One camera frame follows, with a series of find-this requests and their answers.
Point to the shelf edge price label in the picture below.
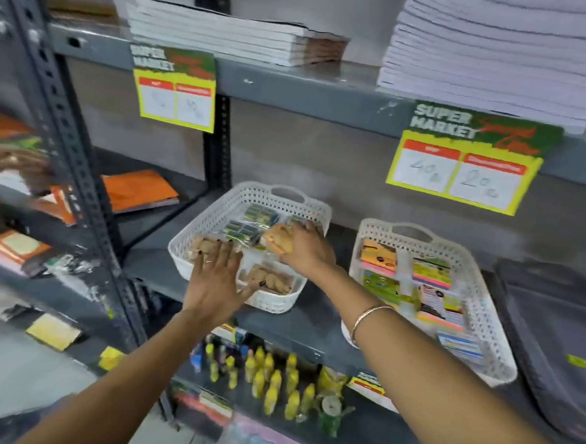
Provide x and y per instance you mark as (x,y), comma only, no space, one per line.
(369,386)

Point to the person's left middle finger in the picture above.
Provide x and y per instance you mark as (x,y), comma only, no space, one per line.
(221,257)

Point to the large green yellow price sign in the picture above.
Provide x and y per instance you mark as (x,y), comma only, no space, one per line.
(467,163)

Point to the person's right fingers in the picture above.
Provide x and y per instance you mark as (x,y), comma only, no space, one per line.
(308,229)

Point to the person's right hand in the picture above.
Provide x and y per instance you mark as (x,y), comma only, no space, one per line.
(311,255)

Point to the person's left forearm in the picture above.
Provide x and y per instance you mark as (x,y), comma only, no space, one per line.
(129,387)

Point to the person's left hand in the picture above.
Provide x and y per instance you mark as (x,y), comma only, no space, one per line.
(214,294)

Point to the multicolour sticky note pack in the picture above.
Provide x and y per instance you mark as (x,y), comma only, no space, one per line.
(440,307)

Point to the green battery pack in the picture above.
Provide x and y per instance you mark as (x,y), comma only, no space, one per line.
(240,232)
(261,215)

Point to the group of yellow glue bottles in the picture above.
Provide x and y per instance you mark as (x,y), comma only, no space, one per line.
(263,376)

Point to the person's right forearm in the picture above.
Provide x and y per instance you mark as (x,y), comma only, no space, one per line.
(427,381)

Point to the orange cover notepad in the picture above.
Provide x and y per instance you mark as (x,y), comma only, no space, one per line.
(16,249)

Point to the stack of white notebooks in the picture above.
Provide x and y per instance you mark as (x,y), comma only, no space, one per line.
(235,35)

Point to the small yellow sticky pad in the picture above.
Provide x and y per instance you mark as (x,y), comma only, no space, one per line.
(111,358)

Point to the grey metal shelf rack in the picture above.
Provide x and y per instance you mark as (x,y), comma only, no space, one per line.
(306,89)

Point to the blue white sticky note pack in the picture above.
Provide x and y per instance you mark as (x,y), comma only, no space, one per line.
(461,346)

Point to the orange sticky note pack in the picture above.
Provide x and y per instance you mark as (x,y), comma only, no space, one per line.
(379,257)

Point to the tan clear-wrapped packet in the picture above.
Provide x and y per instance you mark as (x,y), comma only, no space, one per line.
(203,246)
(277,239)
(272,279)

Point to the person's left little finger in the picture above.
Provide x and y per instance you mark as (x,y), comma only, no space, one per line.
(196,268)

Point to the orange notebook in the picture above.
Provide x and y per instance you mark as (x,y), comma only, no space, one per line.
(139,190)

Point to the green sticky note pack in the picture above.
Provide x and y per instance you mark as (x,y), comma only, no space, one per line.
(382,287)

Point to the person's left thumb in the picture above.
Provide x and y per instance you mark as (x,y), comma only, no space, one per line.
(253,291)

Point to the green tape dispenser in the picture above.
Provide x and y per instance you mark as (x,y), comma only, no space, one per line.
(332,412)

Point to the tall stack of white paper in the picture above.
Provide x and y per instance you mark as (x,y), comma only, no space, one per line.
(501,54)

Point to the yellow plastic packet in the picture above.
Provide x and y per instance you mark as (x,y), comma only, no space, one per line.
(332,380)

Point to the yellow pink sticky note pack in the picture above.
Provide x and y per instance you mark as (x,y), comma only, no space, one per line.
(431,272)

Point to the small green yellow price sign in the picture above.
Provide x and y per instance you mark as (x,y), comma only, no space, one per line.
(174,95)

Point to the white plastic lattice basket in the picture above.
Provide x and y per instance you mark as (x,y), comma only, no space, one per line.
(485,310)
(214,209)

